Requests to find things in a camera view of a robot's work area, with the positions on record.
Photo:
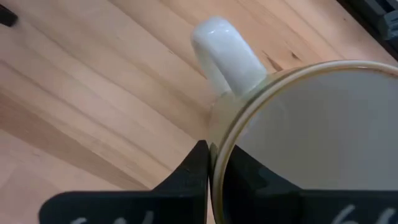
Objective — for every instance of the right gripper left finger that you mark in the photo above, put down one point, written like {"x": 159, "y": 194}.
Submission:
{"x": 174, "y": 205}

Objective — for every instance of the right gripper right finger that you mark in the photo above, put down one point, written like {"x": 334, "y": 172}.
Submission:
{"x": 264, "y": 205}

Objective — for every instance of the black metal table frame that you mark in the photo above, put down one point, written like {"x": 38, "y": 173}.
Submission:
{"x": 373, "y": 18}

